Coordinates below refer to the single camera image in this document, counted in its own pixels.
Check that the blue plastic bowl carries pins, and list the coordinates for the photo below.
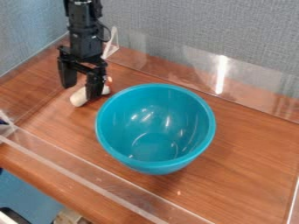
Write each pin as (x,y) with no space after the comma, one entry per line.
(155,127)

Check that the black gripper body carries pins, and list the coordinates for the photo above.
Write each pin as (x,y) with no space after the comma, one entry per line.
(84,51)

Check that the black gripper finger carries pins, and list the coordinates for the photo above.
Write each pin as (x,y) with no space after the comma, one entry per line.
(93,85)
(68,74)

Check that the clear acrylic front panel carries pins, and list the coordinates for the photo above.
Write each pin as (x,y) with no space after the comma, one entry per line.
(105,184)

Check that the clear acrylic back panel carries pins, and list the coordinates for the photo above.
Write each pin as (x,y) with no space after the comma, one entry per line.
(253,86)

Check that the clear acrylic corner bracket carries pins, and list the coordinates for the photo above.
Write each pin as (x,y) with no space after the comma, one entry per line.
(112,44)

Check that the clear acrylic front bracket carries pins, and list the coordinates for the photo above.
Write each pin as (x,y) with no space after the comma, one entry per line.
(8,129)

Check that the white brown toy mushroom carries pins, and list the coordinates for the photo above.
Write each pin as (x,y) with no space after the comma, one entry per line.
(78,97)

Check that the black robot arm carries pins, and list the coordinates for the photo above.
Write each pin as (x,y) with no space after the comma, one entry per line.
(82,13)

